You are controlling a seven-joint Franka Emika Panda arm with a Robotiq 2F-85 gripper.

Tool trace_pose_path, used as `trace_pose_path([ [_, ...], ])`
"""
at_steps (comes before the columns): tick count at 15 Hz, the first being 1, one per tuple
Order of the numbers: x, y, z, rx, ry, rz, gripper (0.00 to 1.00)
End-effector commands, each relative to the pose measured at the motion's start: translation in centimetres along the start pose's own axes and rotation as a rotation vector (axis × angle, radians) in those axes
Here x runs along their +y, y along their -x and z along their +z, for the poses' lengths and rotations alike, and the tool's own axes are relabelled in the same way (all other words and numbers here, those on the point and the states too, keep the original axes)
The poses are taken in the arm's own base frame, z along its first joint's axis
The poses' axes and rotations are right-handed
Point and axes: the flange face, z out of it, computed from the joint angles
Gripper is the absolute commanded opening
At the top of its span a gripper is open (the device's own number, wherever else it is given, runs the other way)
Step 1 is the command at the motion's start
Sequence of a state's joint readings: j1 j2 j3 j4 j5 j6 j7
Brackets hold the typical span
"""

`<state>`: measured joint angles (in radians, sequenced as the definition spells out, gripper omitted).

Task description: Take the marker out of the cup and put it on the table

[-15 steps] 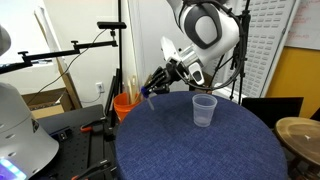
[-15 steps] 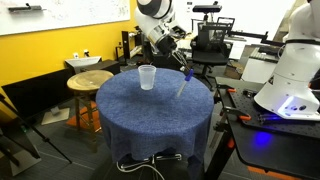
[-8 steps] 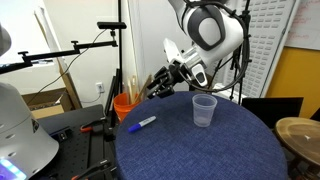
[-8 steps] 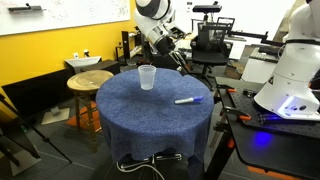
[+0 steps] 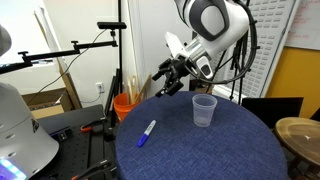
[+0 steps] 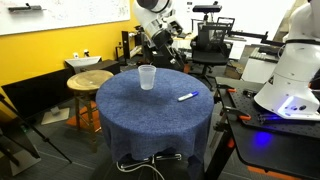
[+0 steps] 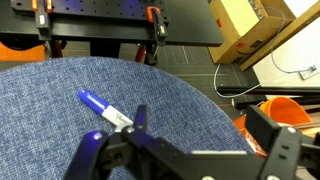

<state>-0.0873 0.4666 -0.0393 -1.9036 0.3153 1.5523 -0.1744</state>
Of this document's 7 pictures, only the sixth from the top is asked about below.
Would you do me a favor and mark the black office chair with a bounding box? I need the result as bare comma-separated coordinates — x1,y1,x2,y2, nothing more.
190,22,234,91

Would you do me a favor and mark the black clamp orange handle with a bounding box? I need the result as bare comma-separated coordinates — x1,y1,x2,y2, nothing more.
216,83,238,95
222,105,253,122

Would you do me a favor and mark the blue white marker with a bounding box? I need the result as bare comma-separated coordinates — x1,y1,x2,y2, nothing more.
177,90,200,102

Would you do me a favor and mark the white cabinet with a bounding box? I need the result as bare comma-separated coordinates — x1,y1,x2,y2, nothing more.
241,44,279,84

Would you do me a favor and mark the black whiteboard tray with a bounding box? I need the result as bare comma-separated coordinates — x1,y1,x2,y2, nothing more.
8,3,44,14

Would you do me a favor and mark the round wooden stool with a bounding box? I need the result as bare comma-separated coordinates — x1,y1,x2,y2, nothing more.
66,69,115,153

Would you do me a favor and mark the chrome foot ring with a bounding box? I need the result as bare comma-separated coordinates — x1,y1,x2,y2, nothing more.
117,153,183,169

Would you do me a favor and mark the black tripod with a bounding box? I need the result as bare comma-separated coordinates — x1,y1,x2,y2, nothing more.
0,93,73,168

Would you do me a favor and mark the black flat panel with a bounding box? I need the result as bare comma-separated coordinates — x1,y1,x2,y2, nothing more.
1,68,76,121

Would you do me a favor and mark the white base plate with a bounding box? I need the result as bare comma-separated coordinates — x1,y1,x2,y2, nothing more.
41,106,71,126

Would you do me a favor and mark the orange floor mat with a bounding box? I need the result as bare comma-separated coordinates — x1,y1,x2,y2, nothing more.
65,101,102,134

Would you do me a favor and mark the black stereo camera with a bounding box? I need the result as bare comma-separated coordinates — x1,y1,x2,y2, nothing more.
192,1,223,14

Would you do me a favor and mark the white tub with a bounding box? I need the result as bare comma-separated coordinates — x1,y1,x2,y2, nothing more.
64,55,103,72

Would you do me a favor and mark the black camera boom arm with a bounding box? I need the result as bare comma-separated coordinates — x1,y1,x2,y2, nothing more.
229,29,286,48

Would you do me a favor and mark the white cable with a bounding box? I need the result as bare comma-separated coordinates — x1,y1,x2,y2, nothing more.
115,154,168,180

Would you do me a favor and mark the black low box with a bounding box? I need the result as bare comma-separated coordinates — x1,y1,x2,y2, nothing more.
79,59,121,76

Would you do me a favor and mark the white whiteboard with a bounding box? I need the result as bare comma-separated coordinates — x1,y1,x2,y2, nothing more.
0,0,132,37

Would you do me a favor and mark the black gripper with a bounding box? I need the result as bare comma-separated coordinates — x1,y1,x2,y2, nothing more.
153,29,186,73

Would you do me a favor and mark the blue tablecloth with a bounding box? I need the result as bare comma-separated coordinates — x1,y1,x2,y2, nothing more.
95,68,215,168

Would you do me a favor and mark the clear plastic cup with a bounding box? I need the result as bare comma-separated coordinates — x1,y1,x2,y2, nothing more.
137,64,157,91

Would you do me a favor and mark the black perforated robot table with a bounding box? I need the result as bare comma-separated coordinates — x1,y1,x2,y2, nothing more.
204,76,320,180

